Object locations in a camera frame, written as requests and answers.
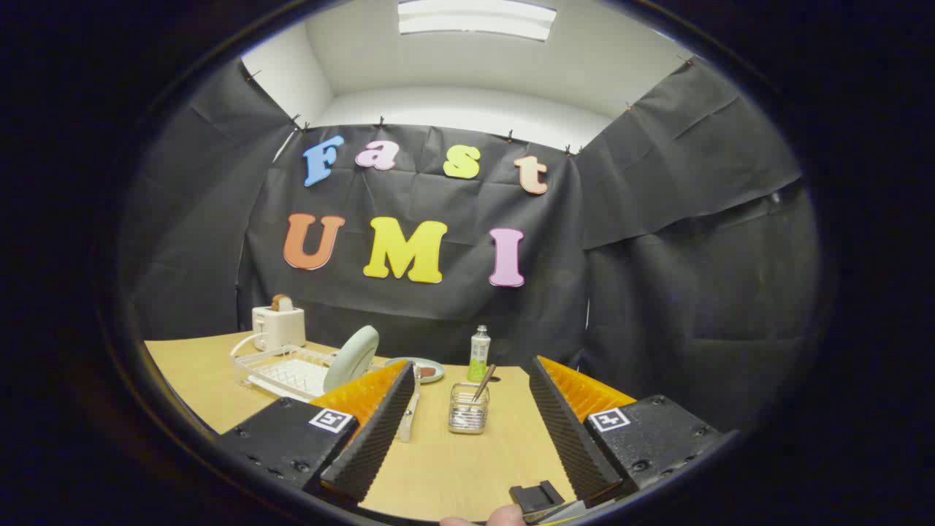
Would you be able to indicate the black table edge clamp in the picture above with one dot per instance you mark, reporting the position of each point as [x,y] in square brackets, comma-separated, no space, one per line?
[537,497]

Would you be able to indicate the ceiling light panel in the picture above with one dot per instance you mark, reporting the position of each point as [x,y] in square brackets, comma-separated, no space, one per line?
[475,18]

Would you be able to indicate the pale green plate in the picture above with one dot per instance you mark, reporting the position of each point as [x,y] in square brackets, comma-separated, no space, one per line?
[354,354]

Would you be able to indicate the brown bread slice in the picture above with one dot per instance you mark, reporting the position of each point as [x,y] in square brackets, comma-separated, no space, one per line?
[281,302]

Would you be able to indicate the small green plate with meat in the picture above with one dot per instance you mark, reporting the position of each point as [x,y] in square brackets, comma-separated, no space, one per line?
[409,361]

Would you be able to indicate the white toaster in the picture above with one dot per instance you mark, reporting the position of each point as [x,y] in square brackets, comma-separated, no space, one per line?
[281,329]

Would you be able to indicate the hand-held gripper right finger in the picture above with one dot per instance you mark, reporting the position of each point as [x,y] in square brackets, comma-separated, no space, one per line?
[573,438]

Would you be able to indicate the brown meat piece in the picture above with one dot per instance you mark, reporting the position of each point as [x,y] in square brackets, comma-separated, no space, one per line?
[427,371]

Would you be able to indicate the green drink bottle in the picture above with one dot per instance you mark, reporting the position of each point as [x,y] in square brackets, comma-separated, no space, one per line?
[479,358]

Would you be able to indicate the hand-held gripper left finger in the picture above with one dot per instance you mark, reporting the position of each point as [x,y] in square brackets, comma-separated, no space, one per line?
[376,438]

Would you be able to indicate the black backdrop cloth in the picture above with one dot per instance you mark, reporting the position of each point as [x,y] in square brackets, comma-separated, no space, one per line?
[438,307]

